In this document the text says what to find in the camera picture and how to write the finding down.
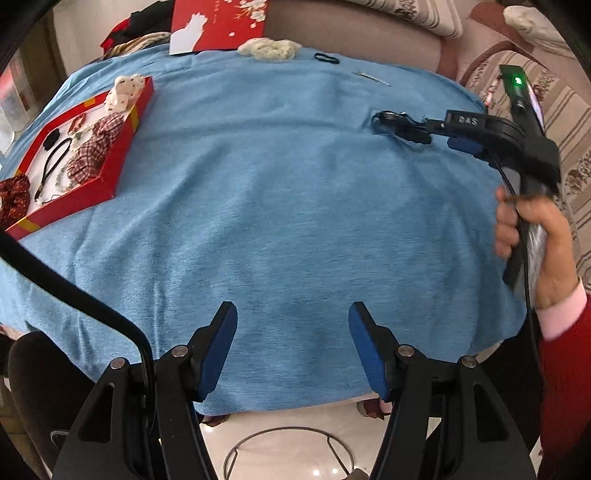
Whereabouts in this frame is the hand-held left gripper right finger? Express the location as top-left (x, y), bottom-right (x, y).
top-left (348, 301), bottom-right (539, 480)

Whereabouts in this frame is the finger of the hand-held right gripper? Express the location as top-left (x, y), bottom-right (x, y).
top-left (446, 136), bottom-right (491, 161)
top-left (424, 109), bottom-right (492, 139)

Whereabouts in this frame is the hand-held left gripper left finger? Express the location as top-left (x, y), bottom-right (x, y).
top-left (55, 301), bottom-right (238, 480)

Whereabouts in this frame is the navy striped buckle band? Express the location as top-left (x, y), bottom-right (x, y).
top-left (370, 110), bottom-right (432, 146)

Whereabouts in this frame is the red gift box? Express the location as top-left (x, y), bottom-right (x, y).
top-left (0, 76), bottom-right (154, 241)

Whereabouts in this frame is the pearl bracelet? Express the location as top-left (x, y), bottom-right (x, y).
top-left (53, 168), bottom-right (77, 192)

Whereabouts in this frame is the red plaid scrunchie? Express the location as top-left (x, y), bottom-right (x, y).
top-left (67, 115), bottom-right (125, 183)

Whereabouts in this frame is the black cord hair band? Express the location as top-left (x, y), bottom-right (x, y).
top-left (34, 138), bottom-right (75, 204)

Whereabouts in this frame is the white dotted scrunchie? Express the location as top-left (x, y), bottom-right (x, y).
top-left (105, 74), bottom-right (146, 113)

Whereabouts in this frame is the person's right forearm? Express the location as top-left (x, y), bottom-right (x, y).
top-left (533, 281), bottom-right (591, 480)

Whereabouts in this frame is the person's right hand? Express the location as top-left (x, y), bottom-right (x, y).
top-left (494, 187), bottom-right (580, 310)

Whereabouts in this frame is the square striped floral cushion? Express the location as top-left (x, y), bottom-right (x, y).
top-left (462, 39), bottom-right (591, 241)

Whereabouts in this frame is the metal hair clip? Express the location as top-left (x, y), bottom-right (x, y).
top-left (353, 70), bottom-right (393, 88)

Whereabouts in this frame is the long striped floral cushion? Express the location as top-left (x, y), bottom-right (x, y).
top-left (339, 0), bottom-right (465, 38)

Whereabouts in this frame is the white textured pillow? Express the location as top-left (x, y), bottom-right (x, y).
top-left (502, 4), bottom-right (575, 54)

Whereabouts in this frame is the blue blanket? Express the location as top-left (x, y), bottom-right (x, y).
top-left (0, 44), bottom-right (527, 416)

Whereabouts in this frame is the dark brown seat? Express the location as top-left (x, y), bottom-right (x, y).
top-left (7, 332), bottom-right (107, 480)

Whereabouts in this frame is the cream scrunchie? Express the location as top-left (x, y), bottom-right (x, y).
top-left (238, 38), bottom-right (302, 63)

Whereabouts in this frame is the dark red scrunchie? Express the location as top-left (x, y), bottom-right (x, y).
top-left (0, 176), bottom-right (31, 232)

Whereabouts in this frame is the red floral box lid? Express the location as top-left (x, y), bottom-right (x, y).
top-left (168, 0), bottom-right (269, 56)

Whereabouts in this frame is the brown striped cloth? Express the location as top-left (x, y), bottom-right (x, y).
top-left (104, 32), bottom-right (172, 58)

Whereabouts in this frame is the black and red garment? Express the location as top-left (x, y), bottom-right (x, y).
top-left (100, 8), bottom-right (178, 49)

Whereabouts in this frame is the red white braided cord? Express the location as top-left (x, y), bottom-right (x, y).
top-left (486, 76), bottom-right (503, 110)

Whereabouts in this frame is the metal wire stand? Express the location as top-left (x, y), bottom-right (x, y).
top-left (224, 427), bottom-right (356, 480)

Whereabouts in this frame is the thick black gripper cable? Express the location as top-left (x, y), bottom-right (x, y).
top-left (0, 233), bottom-right (155, 416)

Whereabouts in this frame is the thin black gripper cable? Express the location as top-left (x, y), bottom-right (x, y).
top-left (487, 152), bottom-right (543, 365)

